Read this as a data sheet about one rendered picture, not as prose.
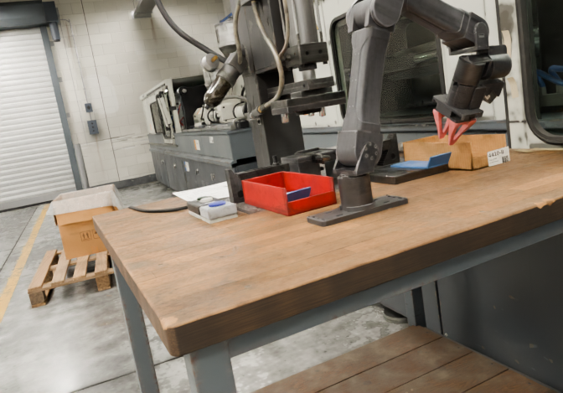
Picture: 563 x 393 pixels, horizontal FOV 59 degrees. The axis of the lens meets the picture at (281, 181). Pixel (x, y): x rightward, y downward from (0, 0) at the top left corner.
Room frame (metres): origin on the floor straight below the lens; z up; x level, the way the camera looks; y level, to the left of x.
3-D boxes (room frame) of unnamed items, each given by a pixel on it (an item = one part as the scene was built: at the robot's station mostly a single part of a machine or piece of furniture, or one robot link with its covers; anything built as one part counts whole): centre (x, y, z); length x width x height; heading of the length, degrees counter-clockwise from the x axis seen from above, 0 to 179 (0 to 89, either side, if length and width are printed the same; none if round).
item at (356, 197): (0.96, -0.14, 0.94); 0.20 x 0.07 x 0.08; 114
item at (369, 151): (0.97, -0.15, 1.00); 0.09 x 0.06 x 0.06; 25
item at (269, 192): (1.16, -0.01, 0.93); 0.25 x 0.12 x 0.06; 24
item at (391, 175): (1.28, -0.31, 0.91); 0.17 x 0.16 x 0.02; 114
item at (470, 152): (1.33, -0.47, 0.93); 0.25 x 0.13 x 0.08; 24
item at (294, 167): (1.39, -0.12, 0.94); 0.20 x 0.10 x 0.07; 114
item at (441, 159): (1.28, -0.36, 0.93); 0.15 x 0.07 x 0.03; 27
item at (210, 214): (1.12, 0.15, 0.90); 0.07 x 0.07 x 0.06; 24
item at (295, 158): (1.39, -0.12, 0.98); 0.20 x 0.10 x 0.01; 114
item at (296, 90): (1.45, -0.08, 1.22); 0.26 x 0.18 x 0.30; 24
